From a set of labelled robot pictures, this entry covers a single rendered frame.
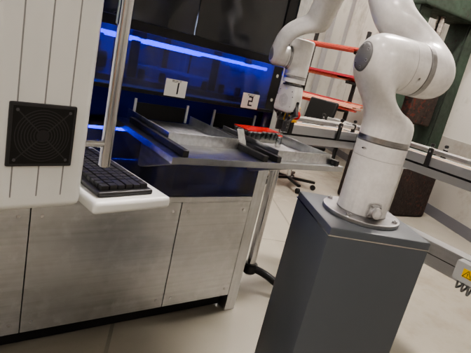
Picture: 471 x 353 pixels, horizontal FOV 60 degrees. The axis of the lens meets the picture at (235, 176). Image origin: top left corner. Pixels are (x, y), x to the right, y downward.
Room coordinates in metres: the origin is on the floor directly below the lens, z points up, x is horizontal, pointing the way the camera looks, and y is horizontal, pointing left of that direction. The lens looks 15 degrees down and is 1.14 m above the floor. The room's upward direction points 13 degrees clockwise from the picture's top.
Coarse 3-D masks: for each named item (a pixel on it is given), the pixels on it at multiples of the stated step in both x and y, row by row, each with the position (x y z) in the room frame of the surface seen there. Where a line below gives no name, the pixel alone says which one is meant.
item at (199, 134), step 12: (144, 120) 1.33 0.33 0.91; (156, 120) 1.52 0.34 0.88; (192, 120) 1.59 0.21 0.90; (168, 132) 1.18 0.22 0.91; (180, 132) 1.39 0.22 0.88; (192, 132) 1.44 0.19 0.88; (204, 132) 1.50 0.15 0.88; (216, 132) 1.45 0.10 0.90; (180, 144) 1.21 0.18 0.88; (192, 144) 1.24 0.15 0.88; (204, 144) 1.26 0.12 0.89; (216, 144) 1.29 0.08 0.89; (228, 144) 1.32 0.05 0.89
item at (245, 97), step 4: (244, 92) 1.65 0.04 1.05; (244, 96) 1.65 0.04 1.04; (248, 96) 1.67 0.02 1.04; (252, 96) 1.68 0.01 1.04; (256, 96) 1.69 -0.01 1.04; (244, 100) 1.66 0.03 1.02; (256, 100) 1.69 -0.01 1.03; (244, 104) 1.66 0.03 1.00; (252, 104) 1.69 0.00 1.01; (256, 104) 1.70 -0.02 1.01; (248, 108) 1.68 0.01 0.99; (252, 108) 1.69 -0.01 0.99; (256, 108) 1.70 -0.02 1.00
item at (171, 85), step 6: (168, 78) 1.44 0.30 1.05; (168, 84) 1.45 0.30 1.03; (174, 84) 1.46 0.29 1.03; (180, 84) 1.48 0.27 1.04; (186, 84) 1.49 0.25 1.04; (168, 90) 1.45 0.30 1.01; (174, 90) 1.46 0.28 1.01; (180, 90) 1.48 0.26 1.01; (174, 96) 1.47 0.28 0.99; (180, 96) 1.48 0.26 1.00
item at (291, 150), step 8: (224, 128) 1.56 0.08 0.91; (256, 144) 1.40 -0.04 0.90; (264, 144) 1.36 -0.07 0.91; (272, 144) 1.59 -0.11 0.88; (288, 144) 1.64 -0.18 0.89; (296, 144) 1.60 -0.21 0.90; (304, 144) 1.57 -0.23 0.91; (272, 152) 1.33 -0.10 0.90; (280, 152) 1.31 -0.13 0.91; (288, 152) 1.33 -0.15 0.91; (296, 152) 1.35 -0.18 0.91; (304, 152) 1.56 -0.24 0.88; (312, 152) 1.53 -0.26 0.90; (320, 152) 1.50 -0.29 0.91; (288, 160) 1.34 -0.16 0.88; (296, 160) 1.36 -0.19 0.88; (304, 160) 1.38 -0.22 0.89; (312, 160) 1.41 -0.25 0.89; (320, 160) 1.43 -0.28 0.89; (328, 160) 1.46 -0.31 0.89
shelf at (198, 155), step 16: (128, 128) 1.30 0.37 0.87; (144, 144) 1.19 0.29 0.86; (160, 144) 1.15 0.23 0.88; (176, 160) 1.05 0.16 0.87; (192, 160) 1.08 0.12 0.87; (208, 160) 1.11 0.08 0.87; (224, 160) 1.14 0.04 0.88; (240, 160) 1.18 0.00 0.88; (256, 160) 1.23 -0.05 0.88; (272, 160) 1.29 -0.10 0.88
